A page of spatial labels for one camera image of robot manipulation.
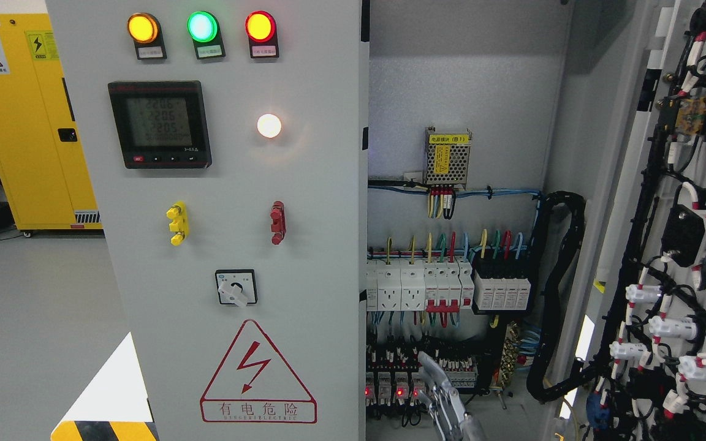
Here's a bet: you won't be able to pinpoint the silver robotic hand fingers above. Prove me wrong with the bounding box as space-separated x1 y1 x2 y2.
417 351 488 440

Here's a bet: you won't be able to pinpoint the grey cabinet door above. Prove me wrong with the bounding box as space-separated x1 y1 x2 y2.
545 1 706 440
47 1 369 440

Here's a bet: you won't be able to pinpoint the relay row with red leds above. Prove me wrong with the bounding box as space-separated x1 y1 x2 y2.
365 333 492 407

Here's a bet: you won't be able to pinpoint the white socket breaker row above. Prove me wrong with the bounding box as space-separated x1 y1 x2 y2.
365 258 474 313

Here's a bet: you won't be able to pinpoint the black white surge protector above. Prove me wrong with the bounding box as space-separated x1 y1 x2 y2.
473 257 533 314

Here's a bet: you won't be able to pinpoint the red electric hazard sticker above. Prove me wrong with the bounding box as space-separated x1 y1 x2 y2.
200 319 317 424

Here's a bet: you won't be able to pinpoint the metal mesh power supply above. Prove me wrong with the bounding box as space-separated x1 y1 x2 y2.
422 126 473 190

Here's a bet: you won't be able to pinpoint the white indicator light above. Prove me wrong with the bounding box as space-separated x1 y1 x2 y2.
257 113 283 139

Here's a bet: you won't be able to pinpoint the black digital power meter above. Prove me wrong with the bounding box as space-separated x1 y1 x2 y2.
107 80 212 168

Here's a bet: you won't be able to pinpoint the red indicator light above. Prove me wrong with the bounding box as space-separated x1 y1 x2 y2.
245 10 279 59

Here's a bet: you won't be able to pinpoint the green indicator light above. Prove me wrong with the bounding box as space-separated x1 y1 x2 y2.
186 10 226 59

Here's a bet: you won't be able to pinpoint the amber indicator light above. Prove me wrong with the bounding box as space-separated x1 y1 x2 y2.
127 12 167 61

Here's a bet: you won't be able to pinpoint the yellow safety cabinet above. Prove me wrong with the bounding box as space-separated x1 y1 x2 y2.
0 13 102 233

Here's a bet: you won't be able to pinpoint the white rotary selector switch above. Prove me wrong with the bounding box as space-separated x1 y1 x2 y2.
215 269 258 307

